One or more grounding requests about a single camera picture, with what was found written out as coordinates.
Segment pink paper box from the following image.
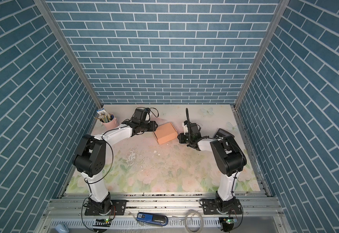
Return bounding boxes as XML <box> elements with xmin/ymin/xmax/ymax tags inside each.
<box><xmin>154</xmin><ymin>122</ymin><xmax>178</xmax><ymax>145</ymax></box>

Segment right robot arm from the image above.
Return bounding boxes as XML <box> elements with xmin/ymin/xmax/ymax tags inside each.
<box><xmin>178</xmin><ymin>120</ymin><xmax>247</xmax><ymax>202</ymax></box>

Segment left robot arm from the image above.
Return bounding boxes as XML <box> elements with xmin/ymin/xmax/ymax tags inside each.
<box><xmin>73</xmin><ymin>107</ymin><xmax>158</xmax><ymax>205</ymax></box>

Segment pink pen holder cup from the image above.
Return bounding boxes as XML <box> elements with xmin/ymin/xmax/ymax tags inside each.
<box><xmin>102</xmin><ymin>115</ymin><xmax>120</xmax><ymax>131</ymax></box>

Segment black Dexin desk calculator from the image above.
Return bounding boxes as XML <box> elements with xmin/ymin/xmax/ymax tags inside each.
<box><xmin>213</xmin><ymin>128</ymin><xmax>235</xmax><ymax>138</ymax></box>

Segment pens in cup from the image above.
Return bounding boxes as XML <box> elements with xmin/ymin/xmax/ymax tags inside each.
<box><xmin>97</xmin><ymin>108</ymin><xmax>112</xmax><ymax>123</ymax></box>

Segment blue handheld device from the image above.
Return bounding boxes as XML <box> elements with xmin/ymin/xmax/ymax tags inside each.
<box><xmin>136</xmin><ymin>212</ymin><xmax>169</xmax><ymax>226</ymax></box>

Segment right controller board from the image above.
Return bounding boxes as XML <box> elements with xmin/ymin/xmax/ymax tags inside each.
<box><xmin>219</xmin><ymin>217</ymin><xmax>238</xmax><ymax>233</ymax></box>

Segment controller board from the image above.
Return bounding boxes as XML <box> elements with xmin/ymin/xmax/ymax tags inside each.
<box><xmin>92</xmin><ymin>218</ymin><xmax>111</xmax><ymax>233</ymax></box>
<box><xmin>219</xmin><ymin>217</ymin><xmax>238</xmax><ymax>233</ymax></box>

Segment left controller board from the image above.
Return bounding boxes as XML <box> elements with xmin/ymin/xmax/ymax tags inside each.
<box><xmin>92</xmin><ymin>218</ymin><xmax>111</xmax><ymax>233</ymax></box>

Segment light blue object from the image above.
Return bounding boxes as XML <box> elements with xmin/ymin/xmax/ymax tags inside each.
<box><xmin>55</xmin><ymin>223</ymin><xmax>70</xmax><ymax>233</ymax></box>

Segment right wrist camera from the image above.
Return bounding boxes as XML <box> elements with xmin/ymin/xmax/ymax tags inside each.
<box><xmin>182</xmin><ymin>121</ymin><xmax>188</xmax><ymax>134</ymax></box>

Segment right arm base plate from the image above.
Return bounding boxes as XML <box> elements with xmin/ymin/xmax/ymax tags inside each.
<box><xmin>199</xmin><ymin>197</ymin><xmax>243</xmax><ymax>215</ymax></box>

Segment coiled white cable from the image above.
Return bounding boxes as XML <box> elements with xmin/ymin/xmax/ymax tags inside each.
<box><xmin>183</xmin><ymin>209</ymin><xmax>204</xmax><ymax>233</ymax></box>

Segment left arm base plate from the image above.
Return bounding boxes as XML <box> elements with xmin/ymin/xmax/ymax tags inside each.
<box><xmin>83</xmin><ymin>199</ymin><xmax>127</xmax><ymax>216</ymax></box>

